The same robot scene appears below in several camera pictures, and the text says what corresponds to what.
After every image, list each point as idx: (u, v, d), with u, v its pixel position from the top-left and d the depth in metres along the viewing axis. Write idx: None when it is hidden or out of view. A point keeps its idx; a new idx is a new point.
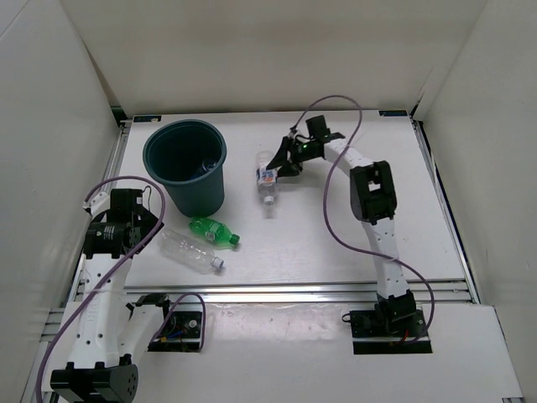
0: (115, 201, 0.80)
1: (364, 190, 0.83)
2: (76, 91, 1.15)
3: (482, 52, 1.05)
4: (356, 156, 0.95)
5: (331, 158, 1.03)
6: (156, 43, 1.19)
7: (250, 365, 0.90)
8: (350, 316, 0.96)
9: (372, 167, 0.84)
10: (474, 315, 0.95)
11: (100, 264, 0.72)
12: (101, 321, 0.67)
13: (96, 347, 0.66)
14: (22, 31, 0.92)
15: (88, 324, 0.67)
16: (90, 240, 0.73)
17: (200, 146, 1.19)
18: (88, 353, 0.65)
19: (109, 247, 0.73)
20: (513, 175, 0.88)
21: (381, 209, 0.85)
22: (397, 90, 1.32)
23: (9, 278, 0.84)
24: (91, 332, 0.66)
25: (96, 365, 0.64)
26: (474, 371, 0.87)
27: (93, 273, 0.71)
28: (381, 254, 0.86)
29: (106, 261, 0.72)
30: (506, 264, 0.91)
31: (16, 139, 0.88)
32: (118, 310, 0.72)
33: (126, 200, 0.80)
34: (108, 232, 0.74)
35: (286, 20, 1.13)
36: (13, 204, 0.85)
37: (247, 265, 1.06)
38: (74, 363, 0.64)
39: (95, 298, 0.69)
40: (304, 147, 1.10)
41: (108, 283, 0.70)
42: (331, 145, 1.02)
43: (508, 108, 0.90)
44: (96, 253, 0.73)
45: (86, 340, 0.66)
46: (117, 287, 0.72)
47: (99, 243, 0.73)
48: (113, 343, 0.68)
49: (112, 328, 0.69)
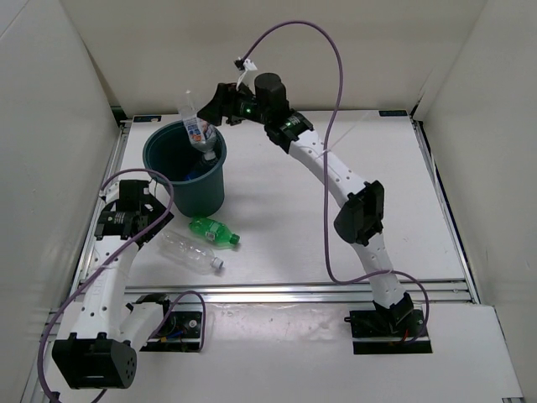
0: (123, 191, 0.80)
1: (359, 221, 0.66)
2: (76, 91, 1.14)
3: (482, 51, 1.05)
4: (342, 171, 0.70)
5: (301, 160, 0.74)
6: (156, 43, 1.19)
7: (250, 365, 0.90)
8: (350, 316, 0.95)
9: (364, 191, 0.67)
10: (474, 314, 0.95)
11: (110, 244, 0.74)
12: (105, 295, 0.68)
13: (100, 319, 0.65)
14: (23, 31, 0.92)
15: (93, 298, 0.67)
16: (102, 225, 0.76)
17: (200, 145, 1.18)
18: (91, 323, 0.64)
19: (117, 228, 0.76)
20: (513, 175, 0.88)
21: (369, 227, 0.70)
22: (398, 89, 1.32)
23: (9, 278, 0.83)
24: (96, 306, 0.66)
25: (98, 336, 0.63)
26: (473, 370, 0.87)
27: (102, 251, 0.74)
28: (380, 272, 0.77)
29: (115, 243, 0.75)
30: (505, 263, 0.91)
31: (16, 139, 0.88)
32: (122, 290, 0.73)
33: (134, 190, 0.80)
34: (119, 218, 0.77)
35: (286, 19, 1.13)
36: (13, 203, 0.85)
37: (247, 265, 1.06)
38: (76, 333, 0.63)
39: (101, 274, 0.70)
40: (246, 111, 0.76)
41: (116, 260, 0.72)
42: (303, 148, 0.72)
43: (508, 107, 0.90)
44: (107, 235, 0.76)
45: (90, 313, 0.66)
46: (122, 268, 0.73)
47: (110, 224, 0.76)
48: (116, 319, 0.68)
49: (116, 306, 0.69)
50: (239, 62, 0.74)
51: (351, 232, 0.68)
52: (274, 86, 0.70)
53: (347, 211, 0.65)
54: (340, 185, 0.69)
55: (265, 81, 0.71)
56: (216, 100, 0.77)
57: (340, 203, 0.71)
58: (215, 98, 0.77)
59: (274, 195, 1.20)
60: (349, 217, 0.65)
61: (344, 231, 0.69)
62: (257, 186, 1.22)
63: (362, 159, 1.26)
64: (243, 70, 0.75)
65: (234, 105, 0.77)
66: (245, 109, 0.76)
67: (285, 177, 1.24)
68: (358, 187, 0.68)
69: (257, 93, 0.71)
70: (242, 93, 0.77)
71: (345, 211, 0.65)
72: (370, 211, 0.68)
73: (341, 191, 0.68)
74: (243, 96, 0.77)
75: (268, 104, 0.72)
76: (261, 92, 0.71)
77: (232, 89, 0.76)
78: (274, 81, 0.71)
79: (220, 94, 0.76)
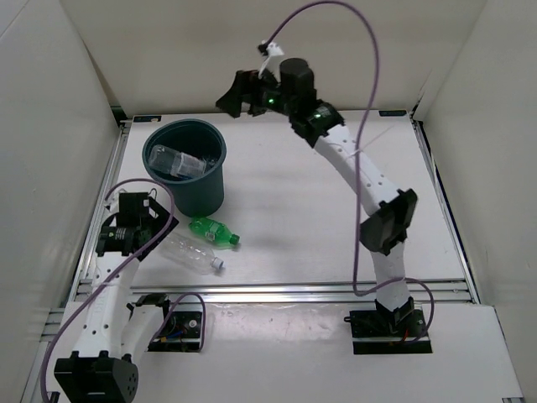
0: (122, 206, 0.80)
1: (387, 231, 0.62)
2: (76, 91, 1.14)
3: (482, 51, 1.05)
4: (374, 176, 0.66)
5: (330, 158, 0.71)
6: (156, 43, 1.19)
7: (250, 365, 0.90)
8: (350, 316, 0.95)
9: (398, 199, 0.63)
10: (474, 314, 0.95)
11: (111, 260, 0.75)
12: (106, 312, 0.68)
13: (101, 337, 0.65)
14: (23, 31, 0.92)
15: (96, 316, 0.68)
16: (103, 241, 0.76)
17: (200, 144, 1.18)
18: (93, 341, 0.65)
19: (119, 243, 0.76)
20: (513, 175, 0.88)
21: (393, 237, 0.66)
22: (398, 90, 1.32)
23: (9, 278, 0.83)
24: (98, 323, 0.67)
25: (100, 353, 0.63)
26: (473, 370, 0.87)
27: (103, 268, 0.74)
28: (393, 280, 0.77)
29: (116, 259, 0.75)
30: (505, 263, 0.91)
31: (16, 139, 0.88)
32: (124, 306, 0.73)
33: (134, 204, 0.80)
34: (120, 235, 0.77)
35: (286, 19, 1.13)
36: (13, 204, 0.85)
37: (247, 265, 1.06)
38: (78, 351, 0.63)
39: (103, 292, 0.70)
40: (269, 100, 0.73)
41: (117, 278, 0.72)
42: (333, 145, 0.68)
43: (507, 107, 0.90)
44: (108, 251, 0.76)
45: (92, 331, 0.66)
46: (123, 285, 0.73)
47: (111, 241, 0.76)
48: (117, 337, 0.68)
49: (117, 322, 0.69)
50: (262, 45, 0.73)
51: (374, 242, 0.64)
52: (301, 72, 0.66)
53: (376, 222, 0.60)
54: (372, 191, 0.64)
55: (292, 65, 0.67)
56: (235, 88, 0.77)
57: (368, 211, 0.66)
58: (235, 86, 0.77)
59: (274, 195, 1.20)
60: (377, 226, 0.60)
61: (367, 238, 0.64)
62: (257, 186, 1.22)
63: None
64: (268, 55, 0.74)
65: (256, 93, 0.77)
66: (267, 98, 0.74)
67: (285, 177, 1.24)
68: (391, 193, 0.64)
69: (282, 80, 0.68)
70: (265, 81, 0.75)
71: (374, 220, 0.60)
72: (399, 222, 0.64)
73: (372, 198, 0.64)
74: (268, 84, 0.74)
75: (293, 93, 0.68)
76: (286, 78, 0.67)
77: (253, 76, 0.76)
78: (302, 66, 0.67)
79: (239, 81, 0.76)
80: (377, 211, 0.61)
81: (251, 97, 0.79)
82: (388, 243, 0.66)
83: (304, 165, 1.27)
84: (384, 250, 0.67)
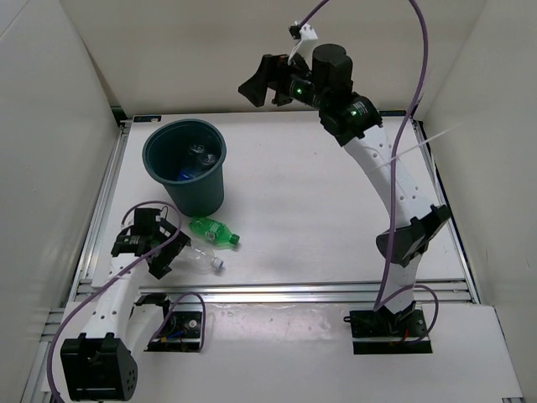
0: (138, 218, 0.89)
1: (414, 244, 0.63)
2: (76, 91, 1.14)
3: (482, 51, 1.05)
4: (409, 189, 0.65)
5: (360, 159, 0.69)
6: (156, 43, 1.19)
7: (250, 365, 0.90)
8: (350, 316, 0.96)
9: (430, 215, 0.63)
10: (474, 314, 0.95)
11: (123, 259, 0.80)
12: (117, 300, 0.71)
13: (108, 321, 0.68)
14: (23, 31, 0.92)
15: (105, 303, 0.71)
16: (118, 244, 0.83)
17: (200, 144, 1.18)
18: (101, 325, 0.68)
19: (132, 247, 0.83)
20: (513, 174, 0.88)
21: (417, 250, 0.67)
22: (398, 90, 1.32)
23: (9, 278, 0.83)
24: (106, 309, 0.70)
25: (106, 335, 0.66)
26: (474, 370, 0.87)
27: (117, 265, 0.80)
28: (404, 288, 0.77)
29: (128, 259, 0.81)
30: (505, 263, 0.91)
31: (16, 138, 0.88)
32: (132, 300, 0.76)
33: (148, 216, 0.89)
34: (133, 240, 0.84)
35: (285, 19, 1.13)
36: (13, 204, 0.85)
37: (247, 265, 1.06)
38: (86, 333, 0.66)
39: (116, 284, 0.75)
40: (299, 90, 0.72)
41: (128, 273, 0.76)
42: (368, 149, 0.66)
43: (507, 107, 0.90)
44: (122, 253, 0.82)
45: (101, 316, 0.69)
46: (134, 281, 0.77)
47: (125, 244, 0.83)
48: (123, 325, 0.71)
49: (125, 312, 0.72)
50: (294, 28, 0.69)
51: (399, 252, 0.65)
52: (338, 60, 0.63)
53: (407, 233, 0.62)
54: (404, 203, 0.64)
55: (327, 54, 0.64)
56: (261, 75, 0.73)
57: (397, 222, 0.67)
58: (260, 73, 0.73)
59: (275, 195, 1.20)
60: (405, 242, 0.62)
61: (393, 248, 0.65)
62: (257, 186, 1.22)
63: None
64: (299, 39, 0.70)
65: (284, 81, 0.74)
66: (295, 89, 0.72)
67: (285, 177, 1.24)
68: (424, 209, 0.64)
69: (315, 68, 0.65)
70: (294, 67, 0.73)
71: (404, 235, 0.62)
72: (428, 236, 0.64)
73: (404, 213, 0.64)
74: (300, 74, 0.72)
75: (326, 83, 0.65)
76: (321, 67, 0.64)
77: (282, 62, 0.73)
78: (339, 55, 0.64)
79: (266, 66, 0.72)
80: (409, 227, 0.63)
81: (277, 85, 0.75)
82: (409, 255, 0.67)
83: (304, 166, 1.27)
84: (404, 262, 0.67)
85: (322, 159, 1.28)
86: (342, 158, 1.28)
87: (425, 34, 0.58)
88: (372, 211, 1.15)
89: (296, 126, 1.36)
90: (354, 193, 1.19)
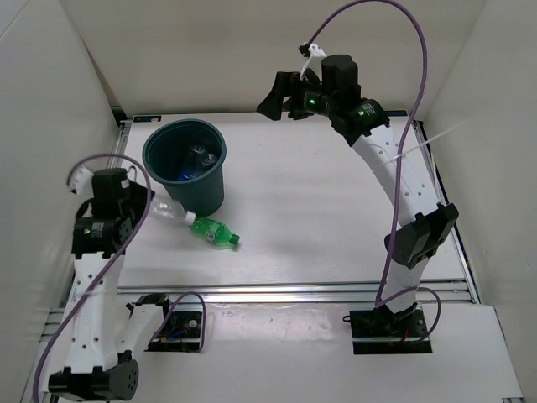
0: (96, 192, 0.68)
1: (419, 245, 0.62)
2: (76, 91, 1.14)
3: (482, 51, 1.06)
4: (414, 185, 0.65)
5: (367, 157, 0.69)
6: (156, 43, 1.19)
7: (250, 365, 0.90)
8: (350, 316, 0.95)
9: (436, 212, 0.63)
10: (474, 315, 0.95)
11: (91, 264, 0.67)
12: (95, 325, 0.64)
13: (92, 351, 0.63)
14: (23, 31, 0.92)
15: (83, 328, 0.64)
16: (79, 238, 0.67)
17: (203, 145, 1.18)
18: (85, 357, 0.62)
19: (99, 242, 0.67)
20: (513, 175, 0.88)
21: (424, 253, 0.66)
22: (398, 89, 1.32)
23: (9, 279, 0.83)
24: (86, 337, 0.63)
25: (94, 370, 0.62)
26: (474, 369, 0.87)
27: (84, 274, 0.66)
28: (409, 288, 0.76)
29: (96, 262, 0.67)
30: (505, 264, 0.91)
31: (16, 138, 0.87)
32: (112, 308, 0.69)
33: (111, 188, 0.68)
34: (96, 231, 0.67)
35: (286, 20, 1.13)
36: (13, 203, 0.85)
37: (247, 265, 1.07)
38: (71, 368, 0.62)
39: (87, 301, 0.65)
40: (310, 102, 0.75)
41: (101, 285, 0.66)
42: (373, 147, 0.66)
43: (508, 108, 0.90)
44: (86, 253, 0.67)
45: (81, 343, 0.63)
46: (110, 287, 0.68)
47: (88, 240, 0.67)
48: (109, 343, 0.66)
49: (106, 329, 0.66)
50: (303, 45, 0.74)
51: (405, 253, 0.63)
52: (344, 64, 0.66)
53: (411, 232, 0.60)
54: (409, 200, 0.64)
55: (336, 59, 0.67)
56: (276, 91, 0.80)
57: (403, 220, 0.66)
58: (276, 88, 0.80)
59: (275, 195, 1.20)
60: (411, 237, 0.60)
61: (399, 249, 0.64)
62: (257, 186, 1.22)
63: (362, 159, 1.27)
64: (308, 56, 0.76)
65: (298, 96, 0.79)
66: (309, 100, 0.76)
67: (285, 177, 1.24)
68: (430, 207, 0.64)
69: (325, 75, 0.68)
70: (306, 82, 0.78)
71: (409, 231, 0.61)
72: (434, 235, 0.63)
73: (409, 209, 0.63)
74: (311, 86, 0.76)
75: (334, 86, 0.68)
76: (328, 71, 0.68)
77: (294, 77, 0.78)
78: (346, 60, 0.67)
79: (280, 82, 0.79)
80: (414, 224, 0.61)
81: (292, 101, 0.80)
82: (416, 258, 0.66)
83: (304, 165, 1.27)
84: (409, 264, 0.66)
85: (322, 159, 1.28)
86: (342, 158, 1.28)
87: (421, 34, 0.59)
88: (372, 212, 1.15)
89: (296, 126, 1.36)
90: (355, 194, 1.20)
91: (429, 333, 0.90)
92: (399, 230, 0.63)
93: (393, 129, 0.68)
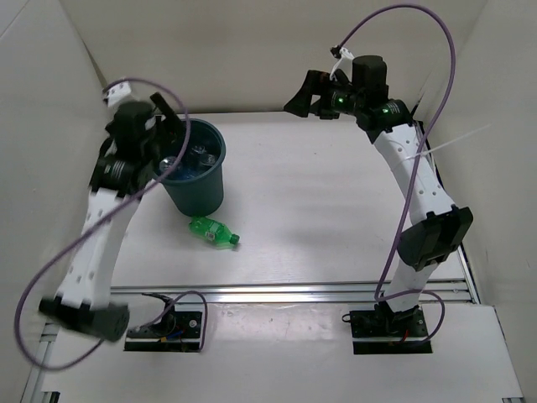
0: (117, 129, 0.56)
1: (429, 243, 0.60)
2: (76, 91, 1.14)
3: (482, 52, 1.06)
4: (430, 185, 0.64)
5: (387, 155, 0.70)
6: (156, 43, 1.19)
7: (250, 365, 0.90)
8: (350, 316, 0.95)
9: (449, 213, 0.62)
10: (474, 315, 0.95)
11: (103, 201, 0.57)
12: (95, 259, 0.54)
13: (86, 285, 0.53)
14: (23, 32, 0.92)
15: (81, 259, 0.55)
16: (96, 175, 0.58)
17: (209, 146, 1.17)
18: (79, 289, 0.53)
19: (115, 182, 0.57)
20: (513, 174, 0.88)
21: (434, 257, 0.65)
22: (398, 89, 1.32)
23: (9, 278, 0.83)
24: (83, 269, 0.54)
25: (82, 305, 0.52)
26: (474, 371, 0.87)
27: (95, 210, 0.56)
28: (412, 290, 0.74)
29: (111, 201, 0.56)
30: (506, 264, 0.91)
31: (16, 138, 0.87)
32: (115, 249, 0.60)
33: (132, 130, 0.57)
34: (117, 170, 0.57)
35: (285, 20, 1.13)
36: (13, 203, 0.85)
37: (247, 265, 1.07)
38: (62, 295, 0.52)
39: (91, 237, 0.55)
40: (337, 100, 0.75)
41: (108, 224, 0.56)
42: (393, 143, 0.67)
43: (508, 109, 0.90)
44: (102, 190, 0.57)
45: (76, 277, 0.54)
46: (117, 228, 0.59)
47: (106, 179, 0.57)
48: (103, 281, 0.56)
49: (105, 268, 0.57)
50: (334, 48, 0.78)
51: (413, 253, 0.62)
52: (373, 62, 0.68)
53: (419, 228, 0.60)
54: (422, 198, 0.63)
55: (366, 58, 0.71)
56: (305, 87, 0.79)
57: (415, 219, 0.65)
58: (305, 85, 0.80)
59: (275, 194, 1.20)
60: (419, 236, 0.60)
61: (405, 253, 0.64)
62: (257, 186, 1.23)
63: (362, 159, 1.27)
64: (339, 57, 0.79)
65: (325, 96, 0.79)
66: (336, 99, 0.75)
67: (286, 176, 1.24)
68: (443, 207, 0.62)
69: (355, 72, 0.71)
70: (335, 82, 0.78)
71: (417, 228, 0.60)
72: (445, 238, 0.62)
73: (420, 206, 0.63)
74: (340, 86, 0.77)
75: (362, 83, 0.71)
76: (357, 69, 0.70)
77: (325, 76, 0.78)
78: (375, 60, 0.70)
79: (310, 80, 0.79)
80: (425, 221, 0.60)
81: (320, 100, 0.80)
82: (424, 261, 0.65)
83: (304, 165, 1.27)
84: (417, 268, 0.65)
85: (322, 159, 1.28)
86: (342, 158, 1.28)
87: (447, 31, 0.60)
88: (372, 212, 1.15)
89: (296, 126, 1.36)
90: (355, 194, 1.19)
91: (430, 334, 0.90)
92: (406, 231, 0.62)
93: (416, 129, 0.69)
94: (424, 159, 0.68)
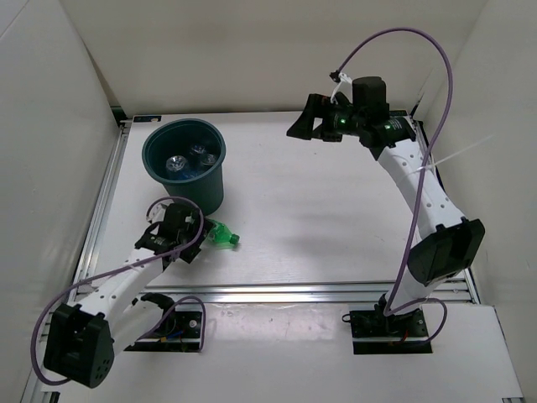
0: (166, 218, 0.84)
1: (441, 259, 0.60)
2: (76, 91, 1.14)
3: (482, 51, 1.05)
4: (437, 198, 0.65)
5: (392, 170, 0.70)
6: (156, 43, 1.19)
7: (249, 365, 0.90)
8: (350, 316, 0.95)
9: (458, 226, 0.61)
10: (475, 315, 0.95)
11: (143, 253, 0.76)
12: (120, 287, 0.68)
13: (106, 302, 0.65)
14: (23, 32, 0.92)
15: (111, 284, 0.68)
16: (143, 238, 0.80)
17: (208, 146, 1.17)
18: (98, 302, 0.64)
19: (154, 244, 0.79)
20: (513, 175, 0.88)
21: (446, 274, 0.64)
22: (398, 89, 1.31)
23: (9, 278, 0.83)
24: (109, 290, 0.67)
25: (96, 315, 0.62)
26: (474, 371, 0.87)
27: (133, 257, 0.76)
28: (416, 299, 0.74)
29: (146, 253, 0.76)
30: (506, 264, 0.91)
31: (16, 138, 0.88)
32: (133, 295, 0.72)
33: (179, 218, 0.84)
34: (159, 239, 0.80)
35: (285, 20, 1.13)
36: (13, 203, 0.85)
37: (247, 265, 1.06)
38: (80, 306, 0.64)
39: (127, 272, 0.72)
40: (340, 121, 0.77)
41: (141, 267, 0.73)
42: (398, 159, 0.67)
43: (508, 108, 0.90)
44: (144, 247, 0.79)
45: (101, 295, 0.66)
46: (144, 277, 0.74)
47: (149, 240, 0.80)
48: (117, 313, 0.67)
49: (125, 300, 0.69)
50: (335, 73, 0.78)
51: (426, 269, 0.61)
52: (372, 82, 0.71)
53: (430, 242, 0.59)
54: (429, 211, 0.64)
55: (364, 79, 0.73)
56: (307, 111, 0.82)
57: (424, 231, 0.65)
58: (307, 108, 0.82)
59: (276, 195, 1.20)
60: (430, 252, 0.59)
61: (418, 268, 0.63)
62: (257, 186, 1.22)
63: (362, 159, 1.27)
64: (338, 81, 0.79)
65: (327, 117, 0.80)
66: (338, 121, 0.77)
67: (286, 177, 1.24)
68: (453, 220, 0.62)
69: (354, 92, 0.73)
70: (336, 105, 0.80)
71: (429, 245, 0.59)
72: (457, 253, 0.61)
73: (430, 219, 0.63)
74: (341, 108, 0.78)
75: (362, 103, 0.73)
76: (357, 89, 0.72)
77: (325, 100, 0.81)
78: (373, 80, 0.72)
79: (312, 103, 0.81)
80: (436, 235, 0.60)
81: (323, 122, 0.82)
82: (436, 278, 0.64)
83: (304, 165, 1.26)
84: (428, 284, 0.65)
85: (322, 159, 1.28)
86: (342, 158, 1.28)
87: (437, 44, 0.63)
88: (372, 212, 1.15)
89: None
90: (355, 193, 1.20)
91: (430, 335, 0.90)
92: (417, 245, 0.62)
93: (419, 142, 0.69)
94: (428, 173, 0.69)
